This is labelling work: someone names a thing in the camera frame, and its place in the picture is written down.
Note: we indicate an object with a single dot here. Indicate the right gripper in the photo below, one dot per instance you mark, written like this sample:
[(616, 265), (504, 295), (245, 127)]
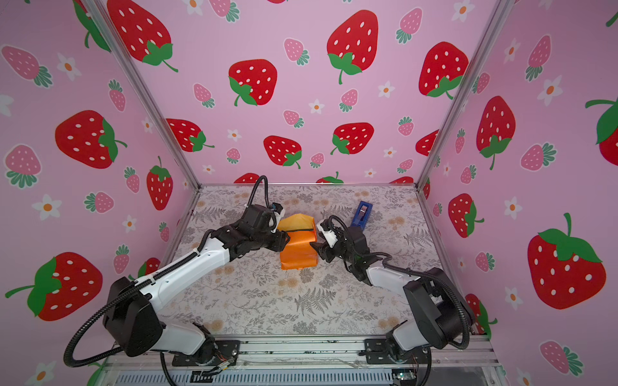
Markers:
[(323, 245)]

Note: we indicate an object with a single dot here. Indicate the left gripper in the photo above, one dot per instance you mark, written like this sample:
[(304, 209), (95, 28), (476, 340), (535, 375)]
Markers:
[(279, 240)]

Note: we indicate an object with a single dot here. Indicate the orange wrapping paper sheet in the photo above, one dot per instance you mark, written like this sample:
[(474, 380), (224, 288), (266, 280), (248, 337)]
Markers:
[(298, 253)]

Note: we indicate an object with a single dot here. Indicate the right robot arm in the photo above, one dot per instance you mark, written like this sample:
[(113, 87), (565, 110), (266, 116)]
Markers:
[(441, 316)]

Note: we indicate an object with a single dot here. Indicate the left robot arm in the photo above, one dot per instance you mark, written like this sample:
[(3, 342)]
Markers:
[(136, 323)]

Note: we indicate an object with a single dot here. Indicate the blue tape dispenser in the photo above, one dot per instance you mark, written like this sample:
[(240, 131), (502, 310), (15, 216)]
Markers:
[(362, 215)]

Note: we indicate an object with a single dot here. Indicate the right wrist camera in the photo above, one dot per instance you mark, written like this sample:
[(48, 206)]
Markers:
[(329, 232)]

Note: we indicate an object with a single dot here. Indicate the aluminium front frame rail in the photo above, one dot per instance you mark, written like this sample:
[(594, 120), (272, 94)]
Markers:
[(311, 360)]

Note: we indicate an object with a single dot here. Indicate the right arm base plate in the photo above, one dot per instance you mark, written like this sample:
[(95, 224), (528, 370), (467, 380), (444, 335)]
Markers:
[(386, 351)]

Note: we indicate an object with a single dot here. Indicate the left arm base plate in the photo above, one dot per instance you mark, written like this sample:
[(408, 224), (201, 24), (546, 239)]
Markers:
[(218, 353)]

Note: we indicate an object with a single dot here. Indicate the left aluminium corner post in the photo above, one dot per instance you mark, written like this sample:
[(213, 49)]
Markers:
[(103, 22)]

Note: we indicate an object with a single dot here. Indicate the aluminium corner post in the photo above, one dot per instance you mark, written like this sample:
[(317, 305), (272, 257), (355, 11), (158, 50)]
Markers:
[(489, 37), (103, 22)]

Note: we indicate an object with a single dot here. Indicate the right aluminium corner post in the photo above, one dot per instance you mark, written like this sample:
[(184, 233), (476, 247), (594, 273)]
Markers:
[(489, 37)]

